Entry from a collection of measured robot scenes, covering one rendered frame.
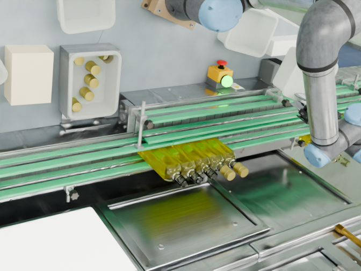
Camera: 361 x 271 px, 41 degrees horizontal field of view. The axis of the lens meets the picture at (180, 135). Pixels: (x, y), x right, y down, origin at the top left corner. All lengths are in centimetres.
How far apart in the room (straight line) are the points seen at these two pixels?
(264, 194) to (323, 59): 82
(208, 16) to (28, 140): 67
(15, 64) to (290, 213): 105
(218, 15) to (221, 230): 66
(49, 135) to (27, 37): 31
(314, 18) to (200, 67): 81
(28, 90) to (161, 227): 58
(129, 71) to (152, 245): 61
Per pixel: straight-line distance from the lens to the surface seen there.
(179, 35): 175
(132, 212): 157
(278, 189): 191
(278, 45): 200
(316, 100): 124
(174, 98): 170
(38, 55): 146
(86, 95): 158
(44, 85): 150
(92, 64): 157
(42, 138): 157
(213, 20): 142
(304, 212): 182
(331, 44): 113
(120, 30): 163
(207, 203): 166
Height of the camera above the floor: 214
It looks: 45 degrees down
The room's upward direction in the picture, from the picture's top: 130 degrees clockwise
